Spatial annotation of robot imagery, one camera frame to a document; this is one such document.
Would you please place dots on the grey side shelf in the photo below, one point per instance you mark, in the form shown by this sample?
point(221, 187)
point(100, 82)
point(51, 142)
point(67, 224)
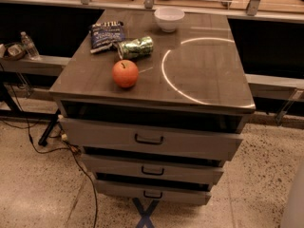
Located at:
point(46, 65)

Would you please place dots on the middle drawer with handle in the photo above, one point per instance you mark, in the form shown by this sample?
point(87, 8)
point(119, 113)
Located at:
point(127, 169)

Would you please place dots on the clear plastic water bottle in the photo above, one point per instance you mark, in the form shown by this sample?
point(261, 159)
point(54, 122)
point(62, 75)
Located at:
point(29, 46)

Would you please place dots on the blue tape cross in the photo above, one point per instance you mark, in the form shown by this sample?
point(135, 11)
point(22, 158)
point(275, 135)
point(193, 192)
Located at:
point(145, 213)

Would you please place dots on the blue chip bag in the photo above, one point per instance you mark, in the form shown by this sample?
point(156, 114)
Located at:
point(106, 35)

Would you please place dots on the top drawer with handle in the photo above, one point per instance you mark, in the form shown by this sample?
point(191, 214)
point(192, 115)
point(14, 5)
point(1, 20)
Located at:
point(152, 140)

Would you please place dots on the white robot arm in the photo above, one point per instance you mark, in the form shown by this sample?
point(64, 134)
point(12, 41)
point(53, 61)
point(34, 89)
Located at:
point(293, 215)

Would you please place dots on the drawer with handle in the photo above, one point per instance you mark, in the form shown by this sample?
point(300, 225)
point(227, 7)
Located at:
point(127, 169)
point(113, 188)
point(152, 140)

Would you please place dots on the white bowl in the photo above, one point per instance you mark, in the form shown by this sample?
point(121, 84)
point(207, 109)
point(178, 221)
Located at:
point(168, 19)

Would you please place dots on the bottom drawer with handle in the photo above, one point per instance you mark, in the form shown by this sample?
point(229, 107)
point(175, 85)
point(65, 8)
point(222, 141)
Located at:
point(113, 188)

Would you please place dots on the red apple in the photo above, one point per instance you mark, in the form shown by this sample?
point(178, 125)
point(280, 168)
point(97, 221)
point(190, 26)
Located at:
point(125, 73)

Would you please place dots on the grey drawer cabinet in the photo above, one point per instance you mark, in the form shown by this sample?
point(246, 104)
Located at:
point(193, 80)

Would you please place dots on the green soda can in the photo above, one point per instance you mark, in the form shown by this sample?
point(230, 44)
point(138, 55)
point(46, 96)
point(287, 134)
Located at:
point(130, 49)

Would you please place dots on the small dark bowl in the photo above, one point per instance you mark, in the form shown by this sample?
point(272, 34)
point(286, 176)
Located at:
point(12, 51)

